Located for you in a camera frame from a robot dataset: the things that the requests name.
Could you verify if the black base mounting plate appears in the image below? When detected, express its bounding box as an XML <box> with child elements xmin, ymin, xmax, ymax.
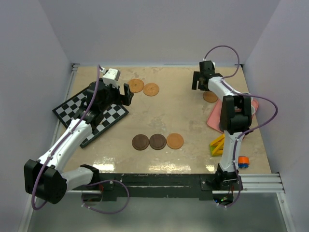
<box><xmin>93</xmin><ymin>173</ymin><xmax>243</xmax><ymax>201</ymax></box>

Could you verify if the light orange wooden coaster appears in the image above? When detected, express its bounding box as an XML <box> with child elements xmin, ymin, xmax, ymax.
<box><xmin>167</xmin><ymin>133</ymin><xmax>184</xmax><ymax>149</ymax></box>

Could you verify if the pink tray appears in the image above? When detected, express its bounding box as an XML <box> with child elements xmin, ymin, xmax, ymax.
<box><xmin>206</xmin><ymin>98</ymin><xmax>259</xmax><ymax>133</ymax></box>

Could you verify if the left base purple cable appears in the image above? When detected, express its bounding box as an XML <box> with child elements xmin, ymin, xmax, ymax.
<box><xmin>81</xmin><ymin>178</ymin><xmax>130</xmax><ymax>214</ymax></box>

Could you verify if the dark brown wooden coaster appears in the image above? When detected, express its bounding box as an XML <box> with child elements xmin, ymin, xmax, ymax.
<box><xmin>132</xmin><ymin>134</ymin><xmax>149</xmax><ymax>151</ymax></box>

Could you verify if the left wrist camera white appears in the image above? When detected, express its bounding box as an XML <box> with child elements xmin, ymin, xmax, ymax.
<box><xmin>100</xmin><ymin>68</ymin><xmax>121</xmax><ymax>87</ymax></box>

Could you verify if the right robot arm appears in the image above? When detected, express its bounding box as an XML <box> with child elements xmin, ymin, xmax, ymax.
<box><xmin>192</xmin><ymin>60</ymin><xmax>252</xmax><ymax>190</ymax></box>

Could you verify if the round light cork coaster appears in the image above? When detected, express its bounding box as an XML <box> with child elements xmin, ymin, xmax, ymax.
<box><xmin>143</xmin><ymin>83</ymin><xmax>159</xmax><ymax>97</ymax></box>

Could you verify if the yellow green wooden block toy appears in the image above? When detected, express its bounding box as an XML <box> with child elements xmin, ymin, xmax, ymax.
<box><xmin>210</xmin><ymin>134</ymin><xmax>225</xmax><ymax>157</ymax></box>

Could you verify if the black white chessboard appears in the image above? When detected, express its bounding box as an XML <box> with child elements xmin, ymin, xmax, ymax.
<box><xmin>52</xmin><ymin>88</ymin><xmax>129</xmax><ymax>148</ymax></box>

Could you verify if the scalloped light cork coaster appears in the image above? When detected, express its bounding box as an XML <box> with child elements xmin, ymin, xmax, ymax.
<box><xmin>128</xmin><ymin>78</ymin><xmax>144</xmax><ymax>93</ymax></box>

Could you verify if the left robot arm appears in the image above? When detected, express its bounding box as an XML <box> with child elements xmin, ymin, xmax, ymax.
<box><xmin>24</xmin><ymin>79</ymin><xmax>134</xmax><ymax>210</ymax></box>

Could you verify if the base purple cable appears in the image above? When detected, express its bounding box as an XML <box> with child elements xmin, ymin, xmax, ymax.
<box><xmin>81</xmin><ymin>178</ymin><xmax>130</xmax><ymax>214</ymax></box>
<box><xmin>216</xmin><ymin>183</ymin><xmax>242</xmax><ymax>208</ymax></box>

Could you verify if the orange blue toy car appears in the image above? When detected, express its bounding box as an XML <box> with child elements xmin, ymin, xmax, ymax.
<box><xmin>238</xmin><ymin>156</ymin><xmax>250</xmax><ymax>169</ymax></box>

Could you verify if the grey white cup lower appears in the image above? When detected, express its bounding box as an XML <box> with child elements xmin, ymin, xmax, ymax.
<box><xmin>251</xmin><ymin>105</ymin><xmax>255</xmax><ymax>115</ymax></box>

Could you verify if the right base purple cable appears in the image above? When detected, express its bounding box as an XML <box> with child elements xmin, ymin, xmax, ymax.
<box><xmin>216</xmin><ymin>183</ymin><xmax>242</xmax><ymax>208</ymax></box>

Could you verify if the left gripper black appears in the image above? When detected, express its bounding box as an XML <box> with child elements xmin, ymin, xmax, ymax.
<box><xmin>100</xmin><ymin>82</ymin><xmax>133</xmax><ymax>112</ymax></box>

